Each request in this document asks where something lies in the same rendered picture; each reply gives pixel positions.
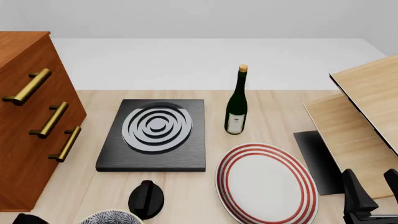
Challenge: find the long brass drawer handle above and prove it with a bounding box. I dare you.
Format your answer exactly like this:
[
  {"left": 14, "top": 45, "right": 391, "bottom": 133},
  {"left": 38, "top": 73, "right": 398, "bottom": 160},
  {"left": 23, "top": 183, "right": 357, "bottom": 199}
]
[{"left": 1, "top": 67, "right": 52, "bottom": 106}]

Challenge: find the black white patterned bowl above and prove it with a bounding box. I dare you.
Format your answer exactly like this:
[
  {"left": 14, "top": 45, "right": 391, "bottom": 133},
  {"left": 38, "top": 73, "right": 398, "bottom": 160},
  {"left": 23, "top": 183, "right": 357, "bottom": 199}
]
[{"left": 78, "top": 209, "right": 145, "bottom": 224}]

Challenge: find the dark green wine bottle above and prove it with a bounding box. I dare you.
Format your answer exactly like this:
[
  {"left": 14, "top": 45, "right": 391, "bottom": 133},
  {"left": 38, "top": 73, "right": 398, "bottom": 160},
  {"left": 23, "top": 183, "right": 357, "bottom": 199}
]
[{"left": 224, "top": 63, "right": 249, "bottom": 136}]

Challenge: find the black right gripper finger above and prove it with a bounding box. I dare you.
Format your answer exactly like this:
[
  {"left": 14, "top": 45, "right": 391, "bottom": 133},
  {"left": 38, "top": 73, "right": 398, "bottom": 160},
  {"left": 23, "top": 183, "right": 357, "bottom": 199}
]
[
  {"left": 341, "top": 168, "right": 379, "bottom": 214},
  {"left": 382, "top": 168, "right": 398, "bottom": 204}
]

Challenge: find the pale wooden wine rack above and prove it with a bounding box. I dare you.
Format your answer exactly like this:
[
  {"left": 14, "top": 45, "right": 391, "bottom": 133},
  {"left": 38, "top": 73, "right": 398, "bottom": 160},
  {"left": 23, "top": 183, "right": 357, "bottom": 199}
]
[{"left": 302, "top": 54, "right": 398, "bottom": 200}]

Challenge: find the brown wooden drawer cabinet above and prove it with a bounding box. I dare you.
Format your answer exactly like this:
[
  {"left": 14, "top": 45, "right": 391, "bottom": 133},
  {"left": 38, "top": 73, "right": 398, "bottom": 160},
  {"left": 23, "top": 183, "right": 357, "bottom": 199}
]
[{"left": 0, "top": 31, "right": 88, "bottom": 213}]

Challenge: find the white plate with red rings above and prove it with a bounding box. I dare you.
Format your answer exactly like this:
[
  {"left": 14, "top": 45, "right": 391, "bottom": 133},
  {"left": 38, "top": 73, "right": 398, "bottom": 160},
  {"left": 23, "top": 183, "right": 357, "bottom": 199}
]
[{"left": 215, "top": 142, "right": 320, "bottom": 224}]

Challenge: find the flat black stove plate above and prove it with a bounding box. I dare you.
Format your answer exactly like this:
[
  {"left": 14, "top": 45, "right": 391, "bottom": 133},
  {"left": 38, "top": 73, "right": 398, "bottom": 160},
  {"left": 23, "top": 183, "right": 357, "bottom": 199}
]
[{"left": 95, "top": 98, "right": 207, "bottom": 173}]

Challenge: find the round black stove knob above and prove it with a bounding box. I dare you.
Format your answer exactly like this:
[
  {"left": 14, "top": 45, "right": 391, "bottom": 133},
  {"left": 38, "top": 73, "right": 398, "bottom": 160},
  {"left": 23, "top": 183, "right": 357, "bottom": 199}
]
[{"left": 127, "top": 179, "right": 165, "bottom": 221}]

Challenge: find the medium brass drawer handle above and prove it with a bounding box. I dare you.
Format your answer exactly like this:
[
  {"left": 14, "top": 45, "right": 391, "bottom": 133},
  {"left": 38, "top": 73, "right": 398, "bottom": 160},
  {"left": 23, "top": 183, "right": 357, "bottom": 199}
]
[{"left": 29, "top": 101, "right": 70, "bottom": 139}]

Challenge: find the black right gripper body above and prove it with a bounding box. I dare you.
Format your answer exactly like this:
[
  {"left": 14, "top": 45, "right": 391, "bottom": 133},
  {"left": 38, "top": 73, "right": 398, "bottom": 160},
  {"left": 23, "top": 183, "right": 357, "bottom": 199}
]
[{"left": 343, "top": 210, "right": 398, "bottom": 224}]

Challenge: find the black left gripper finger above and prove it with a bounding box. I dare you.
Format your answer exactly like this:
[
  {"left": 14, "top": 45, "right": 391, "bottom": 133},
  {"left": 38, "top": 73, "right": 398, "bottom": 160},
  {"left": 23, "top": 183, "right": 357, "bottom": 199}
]
[{"left": 12, "top": 212, "right": 48, "bottom": 224}]

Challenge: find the short brass drawer handle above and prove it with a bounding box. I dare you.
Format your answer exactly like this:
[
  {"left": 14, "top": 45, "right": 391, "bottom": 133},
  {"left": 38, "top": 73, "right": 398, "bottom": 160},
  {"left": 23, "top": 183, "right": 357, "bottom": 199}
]
[{"left": 47, "top": 126, "right": 82, "bottom": 163}]

